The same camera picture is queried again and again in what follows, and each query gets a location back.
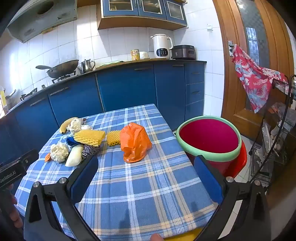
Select grey range hood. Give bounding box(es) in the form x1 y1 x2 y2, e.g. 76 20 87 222
6 0 78 43

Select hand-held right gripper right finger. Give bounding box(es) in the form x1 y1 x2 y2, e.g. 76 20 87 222
194 155 272 241

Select crumpled white tissue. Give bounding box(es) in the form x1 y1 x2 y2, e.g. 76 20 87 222
67 119 82 136

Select black wire rack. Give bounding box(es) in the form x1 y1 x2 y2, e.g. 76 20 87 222
248 75 296 186

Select blue knitted cloth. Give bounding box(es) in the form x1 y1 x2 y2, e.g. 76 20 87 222
65 137 80 147

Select black wok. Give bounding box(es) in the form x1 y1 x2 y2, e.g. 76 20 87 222
35 60 80 79

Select yellow banana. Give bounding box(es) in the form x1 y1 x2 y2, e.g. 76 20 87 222
59 117 79 134

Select green cutting board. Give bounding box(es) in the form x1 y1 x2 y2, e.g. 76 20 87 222
96 61 124 69

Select wooden door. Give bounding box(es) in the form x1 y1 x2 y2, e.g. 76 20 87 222
213 0 294 139

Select person's left hand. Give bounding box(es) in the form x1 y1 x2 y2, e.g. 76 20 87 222
0 196 23 230

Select small yellow foam net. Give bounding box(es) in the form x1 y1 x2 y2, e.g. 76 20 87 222
106 130 122 147

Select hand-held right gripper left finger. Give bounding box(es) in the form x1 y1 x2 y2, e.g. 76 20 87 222
23 155 100 241

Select black rice cooker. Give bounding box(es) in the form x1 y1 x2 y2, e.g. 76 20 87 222
171 45 196 60

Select gas stove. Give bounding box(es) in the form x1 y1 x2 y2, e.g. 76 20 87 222
20 72 78 101

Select red basin with green rim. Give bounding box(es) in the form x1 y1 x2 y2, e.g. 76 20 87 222
176 116 242 178

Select yellow plastic item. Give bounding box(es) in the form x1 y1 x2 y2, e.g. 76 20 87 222
166 228 204 241

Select red floral cloth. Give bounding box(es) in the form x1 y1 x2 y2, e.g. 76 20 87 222
232 44 289 113

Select orange plastic bag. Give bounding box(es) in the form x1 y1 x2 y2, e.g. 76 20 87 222
120 122 152 163

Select white plastic bags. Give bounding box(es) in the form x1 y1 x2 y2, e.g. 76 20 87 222
261 102 296 158

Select blue kitchen base cabinet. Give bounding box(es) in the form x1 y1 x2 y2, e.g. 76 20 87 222
0 61 207 163

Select white crumpled plastic wad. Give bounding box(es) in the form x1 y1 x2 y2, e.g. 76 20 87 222
50 141 69 163

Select blue plaid tablecloth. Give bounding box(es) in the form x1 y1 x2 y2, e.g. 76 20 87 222
14 103 219 241

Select metal kettle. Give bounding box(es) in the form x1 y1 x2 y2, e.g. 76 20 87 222
80 59 96 73

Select white electric kettle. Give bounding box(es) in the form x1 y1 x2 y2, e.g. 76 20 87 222
150 34 174 59

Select blue wall cabinet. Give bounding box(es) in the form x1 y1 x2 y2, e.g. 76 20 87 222
97 0 188 30

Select steel wool scourer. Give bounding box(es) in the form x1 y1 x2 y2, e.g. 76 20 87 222
81 144 100 160

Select white foam fruit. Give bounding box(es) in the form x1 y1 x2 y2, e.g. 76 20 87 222
65 144 85 167

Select large yellow foam net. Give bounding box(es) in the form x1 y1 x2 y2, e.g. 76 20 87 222
73 129 106 147

